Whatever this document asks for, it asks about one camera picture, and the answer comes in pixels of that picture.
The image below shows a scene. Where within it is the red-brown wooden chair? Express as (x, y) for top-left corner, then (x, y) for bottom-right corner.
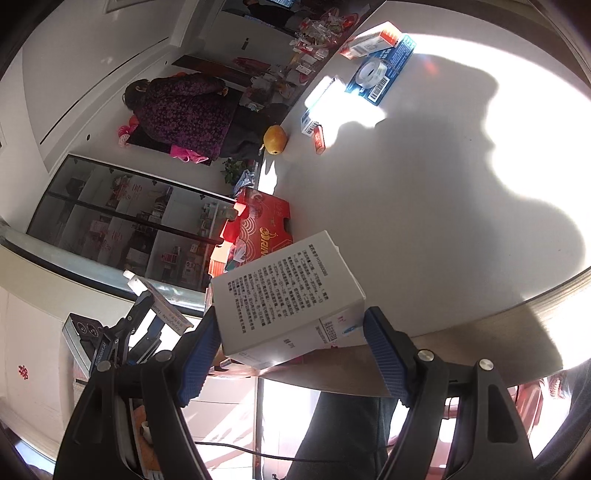
(508, 376), (561, 428)

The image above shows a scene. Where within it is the orange fruit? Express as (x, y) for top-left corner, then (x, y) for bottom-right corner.
(263, 124), (288, 155)

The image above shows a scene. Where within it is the white blue barcode box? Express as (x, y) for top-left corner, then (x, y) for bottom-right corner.
(300, 76), (338, 138)

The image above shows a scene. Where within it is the red cardboard box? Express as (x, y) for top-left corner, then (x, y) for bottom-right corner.
(209, 187), (295, 282)

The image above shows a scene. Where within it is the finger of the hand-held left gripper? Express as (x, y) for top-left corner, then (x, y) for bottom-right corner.
(128, 318), (165, 366)
(112, 291), (154, 339)

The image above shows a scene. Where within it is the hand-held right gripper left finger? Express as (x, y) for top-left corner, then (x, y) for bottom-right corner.
(53, 305), (222, 480)

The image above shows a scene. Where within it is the white red medicine box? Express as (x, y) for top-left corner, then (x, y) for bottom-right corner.
(339, 21), (402, 59)

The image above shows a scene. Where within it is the potted plant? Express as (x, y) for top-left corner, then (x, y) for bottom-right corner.
(222, 158), (254, 185)

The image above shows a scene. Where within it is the clear tape roll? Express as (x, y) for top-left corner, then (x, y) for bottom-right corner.
(357, 60), (392, 92)

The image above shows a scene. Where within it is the dark red wall banner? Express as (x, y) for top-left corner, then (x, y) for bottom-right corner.
(173, 54), (273, 89)

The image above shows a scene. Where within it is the white box blue side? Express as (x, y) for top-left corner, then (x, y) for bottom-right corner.
(209, 230), (366, 370)

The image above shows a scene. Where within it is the red garland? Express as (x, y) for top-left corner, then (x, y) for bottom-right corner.
(115, 114), (141, 148)

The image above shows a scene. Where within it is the glass door cabinet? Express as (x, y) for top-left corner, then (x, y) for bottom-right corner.
(25, 154), (237, 292)

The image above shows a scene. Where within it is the blue medicine box rubber band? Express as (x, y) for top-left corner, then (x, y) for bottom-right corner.
(345, 34), (417, 107)

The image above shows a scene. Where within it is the blue white cloth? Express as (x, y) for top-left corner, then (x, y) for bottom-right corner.
(232, 170), (258, 197)

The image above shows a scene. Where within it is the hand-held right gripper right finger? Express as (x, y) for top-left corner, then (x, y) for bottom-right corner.
(362, 305), (536, 480)

